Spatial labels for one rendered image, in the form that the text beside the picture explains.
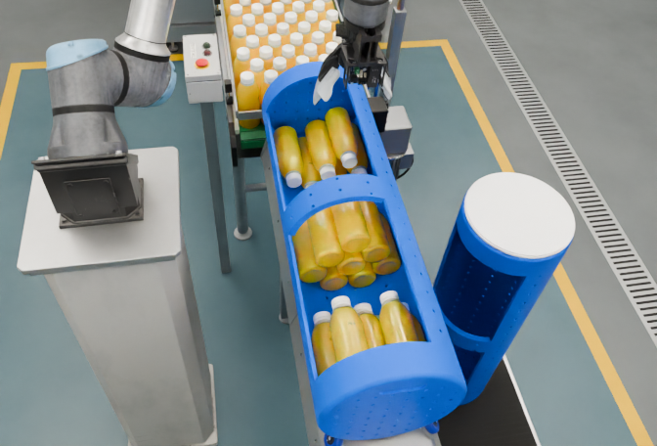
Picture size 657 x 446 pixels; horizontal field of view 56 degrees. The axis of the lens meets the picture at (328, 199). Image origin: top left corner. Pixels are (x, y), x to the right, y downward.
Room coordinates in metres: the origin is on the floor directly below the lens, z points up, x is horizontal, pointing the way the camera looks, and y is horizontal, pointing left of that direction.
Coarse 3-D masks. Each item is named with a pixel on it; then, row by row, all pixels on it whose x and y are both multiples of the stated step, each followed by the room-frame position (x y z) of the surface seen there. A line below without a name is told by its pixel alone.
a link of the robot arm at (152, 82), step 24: (144, 0) 1.09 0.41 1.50; (168, 0) 1.11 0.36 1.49; (144, 24) 1.06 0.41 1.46; (168, 24) 1.10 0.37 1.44; (120, 48) 1.03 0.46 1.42; (144, 48) 1.04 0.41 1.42; (144, 72) 1.01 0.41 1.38; (168, 72) 1.06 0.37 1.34; (144, 96) 0.99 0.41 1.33; (168, 96) 1.04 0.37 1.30
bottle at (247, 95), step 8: (240, 88) 1.39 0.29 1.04; (248, 88) 1.39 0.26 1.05; (256, 88) 1.40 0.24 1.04; (240, 96) 1.38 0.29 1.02; (248, 96) 1.38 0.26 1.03; (256, 96) 1.39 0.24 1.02; (240, 104) 1.38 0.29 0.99; (248, 104) 1.38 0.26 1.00; (256, 104) 1.39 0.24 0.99; (240, 120) 1.39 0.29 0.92; (248, 120) 1.38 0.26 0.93; (256, 120) 1.39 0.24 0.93; (248, 128) 1.38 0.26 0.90
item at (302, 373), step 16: (272, 176) 1.20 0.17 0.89; (272, 192) 1.16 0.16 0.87; (272, 208) 1.11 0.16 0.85; (288, 272) 0.88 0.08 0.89; (288, 288) 0.84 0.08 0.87; (288, 304) 0.80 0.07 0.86; (288, 320) 0.77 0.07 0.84; (304, 368) 0.63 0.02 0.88; (304, 384) 0.59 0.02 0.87; (304, 400) 0.56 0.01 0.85; (304, 416) 0.53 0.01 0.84; (416, 432) 0.48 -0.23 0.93
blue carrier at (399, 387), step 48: (288, 96) 1.27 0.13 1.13; (336, 96) 1.31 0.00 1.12; (288, 192) 1.05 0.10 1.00; (336, 192) 0.86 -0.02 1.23; (384, 192) 0.89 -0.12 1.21; (288, 240) 0.80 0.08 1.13; (384, 288) 0.79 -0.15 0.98; (432, 288) 0.69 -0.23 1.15; (432, 336) 0.55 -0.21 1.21; (336, 384) 0.46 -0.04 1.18; (384, 384) 0.45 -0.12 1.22; (432, 384) 0.47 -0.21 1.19; (336, 432) 0.43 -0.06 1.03; (384, 432) 0.46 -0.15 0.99
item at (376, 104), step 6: (372, 102) 1.44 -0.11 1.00; (378, 102) 1.44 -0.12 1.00; (384, 102) 1.44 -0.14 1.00; (372, 108) 1.41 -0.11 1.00; (378, 108) 1.41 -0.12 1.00; (384, 108) 1.41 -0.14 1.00; (372, 114) 1.39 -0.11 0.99; (378, 114) 1.40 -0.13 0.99; (384, 114) 1.40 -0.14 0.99; (378, 120) 1.40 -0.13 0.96; (384, 120) 1.40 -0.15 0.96; (378, 126) 1.40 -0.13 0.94; (384, 126) 1.40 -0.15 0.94; (378, 132) 1.40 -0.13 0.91
